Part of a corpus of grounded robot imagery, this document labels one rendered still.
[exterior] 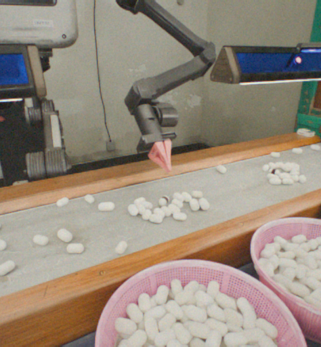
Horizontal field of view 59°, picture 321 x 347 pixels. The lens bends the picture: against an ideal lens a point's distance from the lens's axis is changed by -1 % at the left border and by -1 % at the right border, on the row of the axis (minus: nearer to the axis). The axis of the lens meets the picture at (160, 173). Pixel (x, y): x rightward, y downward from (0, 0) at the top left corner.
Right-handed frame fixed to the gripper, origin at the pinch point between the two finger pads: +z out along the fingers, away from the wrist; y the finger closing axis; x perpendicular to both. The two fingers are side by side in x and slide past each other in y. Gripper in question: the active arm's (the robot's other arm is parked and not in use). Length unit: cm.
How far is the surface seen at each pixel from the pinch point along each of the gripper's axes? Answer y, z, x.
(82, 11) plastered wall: 34, -193, 81
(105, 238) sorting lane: -20.8, 12.9, 0.1
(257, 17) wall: 162, -141, 43
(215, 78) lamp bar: 6.4, -7.7, -22.8
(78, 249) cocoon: -27.0, 14.3, -2.6
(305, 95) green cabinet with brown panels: 84, -25, 7
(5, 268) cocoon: -39.6, 13.9, -2.3
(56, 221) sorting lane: -28.7, 4.0, 7.4
